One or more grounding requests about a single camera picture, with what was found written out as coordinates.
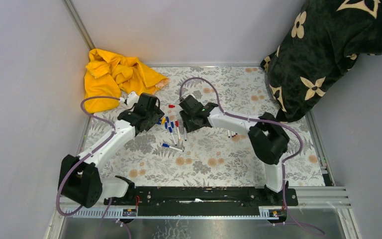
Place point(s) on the red cap marker left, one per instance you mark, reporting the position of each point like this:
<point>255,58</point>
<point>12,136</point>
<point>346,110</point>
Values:
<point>178,129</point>

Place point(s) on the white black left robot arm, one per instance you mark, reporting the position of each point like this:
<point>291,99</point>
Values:
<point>80,179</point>

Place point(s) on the yellow crumpled cloth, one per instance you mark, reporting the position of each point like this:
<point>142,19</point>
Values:
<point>111,74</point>

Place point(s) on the black floral blanket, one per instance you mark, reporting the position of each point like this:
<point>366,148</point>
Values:
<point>323,44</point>

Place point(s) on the aluminium frame rail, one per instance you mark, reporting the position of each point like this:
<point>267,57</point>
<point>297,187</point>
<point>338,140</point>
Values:
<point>322,213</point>

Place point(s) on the floral patterned table mat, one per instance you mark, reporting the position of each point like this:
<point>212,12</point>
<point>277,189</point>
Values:
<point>210,158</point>

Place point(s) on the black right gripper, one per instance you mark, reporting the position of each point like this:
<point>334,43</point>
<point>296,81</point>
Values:
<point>189,127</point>

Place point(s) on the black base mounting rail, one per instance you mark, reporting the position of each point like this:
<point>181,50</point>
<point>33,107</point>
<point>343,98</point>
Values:
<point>204,201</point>

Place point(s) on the blue cap marker lying crosswise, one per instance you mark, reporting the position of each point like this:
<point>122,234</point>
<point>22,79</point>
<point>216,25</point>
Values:
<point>172,147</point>

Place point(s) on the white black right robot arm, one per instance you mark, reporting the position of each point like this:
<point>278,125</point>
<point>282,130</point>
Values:
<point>269,141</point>

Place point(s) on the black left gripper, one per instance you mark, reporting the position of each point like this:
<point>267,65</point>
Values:
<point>157,114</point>

